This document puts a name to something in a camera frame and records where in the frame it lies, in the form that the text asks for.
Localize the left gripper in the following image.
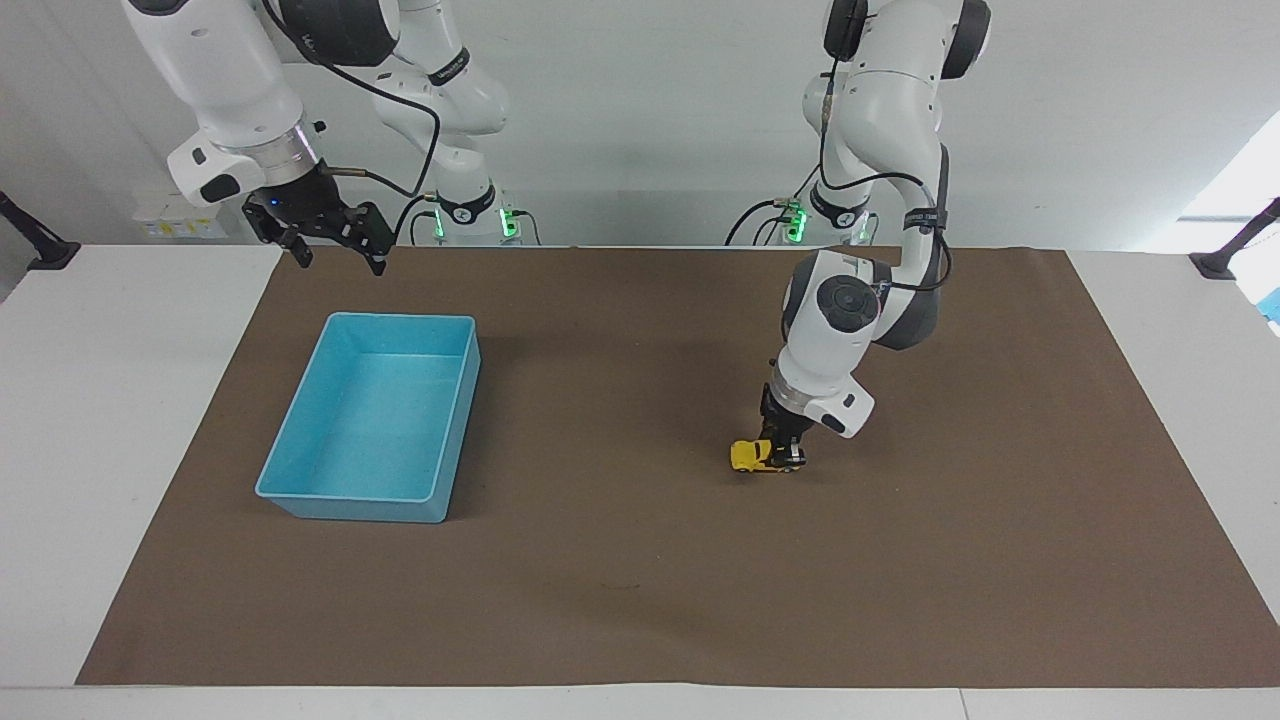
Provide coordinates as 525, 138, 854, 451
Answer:
759, 383, 815, 443

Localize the light blue plastic bin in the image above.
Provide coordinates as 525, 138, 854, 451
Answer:
254, 312, 483, 525

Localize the black stand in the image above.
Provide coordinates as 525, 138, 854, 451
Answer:
0, 190, 82, 272
1188, 197, 1280, 280

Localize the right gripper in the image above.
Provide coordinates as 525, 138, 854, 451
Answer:
242, 163, 392, 277

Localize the yellow toy beetle car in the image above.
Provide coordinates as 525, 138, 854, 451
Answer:
730, 438, 807, 475

